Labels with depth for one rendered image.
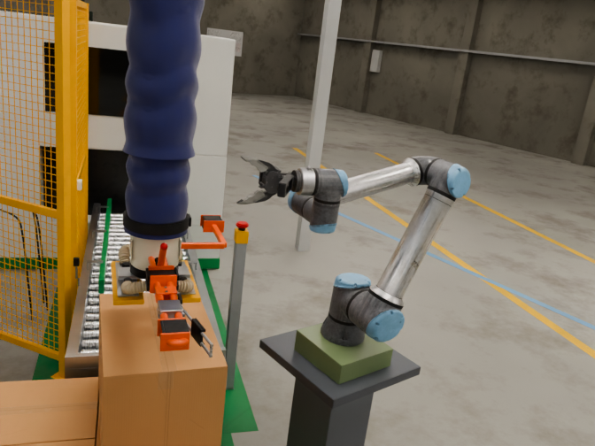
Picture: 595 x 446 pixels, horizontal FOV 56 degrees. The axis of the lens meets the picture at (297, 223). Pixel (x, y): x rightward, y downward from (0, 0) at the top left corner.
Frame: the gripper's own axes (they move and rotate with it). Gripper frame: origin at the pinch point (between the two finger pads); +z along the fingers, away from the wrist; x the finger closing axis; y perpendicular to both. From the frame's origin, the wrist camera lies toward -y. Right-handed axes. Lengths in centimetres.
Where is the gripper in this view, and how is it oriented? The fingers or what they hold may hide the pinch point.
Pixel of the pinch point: (238, 180)
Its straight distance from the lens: 176.5
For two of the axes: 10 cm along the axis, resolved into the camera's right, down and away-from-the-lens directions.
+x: 1.2, -9.5, -3.0
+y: -3.1, -3.2, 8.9
